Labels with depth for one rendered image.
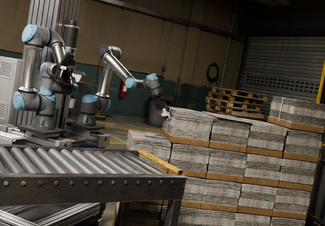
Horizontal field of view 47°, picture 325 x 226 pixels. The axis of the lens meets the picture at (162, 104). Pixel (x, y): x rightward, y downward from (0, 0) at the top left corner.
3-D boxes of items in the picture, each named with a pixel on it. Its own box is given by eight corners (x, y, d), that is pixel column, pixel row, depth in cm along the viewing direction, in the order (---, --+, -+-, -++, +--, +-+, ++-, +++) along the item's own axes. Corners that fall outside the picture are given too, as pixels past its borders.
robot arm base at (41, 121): (25, 125, 245) (28, 110, 244) (41, 124, 259) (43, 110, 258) (44, 131, 239) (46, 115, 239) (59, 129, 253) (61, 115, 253)
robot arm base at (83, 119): (72, 122, 291) (74, 110, 290) (83, 121, 305) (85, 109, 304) (88, 126, 285) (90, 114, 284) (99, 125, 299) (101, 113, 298)
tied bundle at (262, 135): (228, 143, 318) (233, 116, 317) (261, 148, 323) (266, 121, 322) (245, 153, 281) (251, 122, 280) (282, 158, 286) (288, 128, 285)
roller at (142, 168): (119, 158, 228) (120, 150, 228) (159, 184, 189) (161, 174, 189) (111, 158, 226) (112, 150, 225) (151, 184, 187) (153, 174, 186)
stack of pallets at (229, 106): (232, 137, 1045) (241, 91, 1036) (259, 145, 970) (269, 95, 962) (197, 134, 965) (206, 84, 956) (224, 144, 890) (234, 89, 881)
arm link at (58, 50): (58, 39, 254) (72, 100, 232) (42, 36, 247) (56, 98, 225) (65, 28, 248) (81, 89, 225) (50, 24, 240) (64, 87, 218)
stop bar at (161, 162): (142, 152, 233) (142, 149, 233) (183, 174, 197) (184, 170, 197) (138, 152, 231) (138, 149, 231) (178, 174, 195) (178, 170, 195)
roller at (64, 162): (55, 156, 207) (56, 148, 207) (86, 185, 168) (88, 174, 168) (46, 156, 204) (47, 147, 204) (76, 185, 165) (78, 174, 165)
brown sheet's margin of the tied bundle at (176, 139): (166, 137, 285) (167, 132, 285) (202, 143, 291) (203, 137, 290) (170, 141, 269) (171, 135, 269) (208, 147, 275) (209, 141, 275)
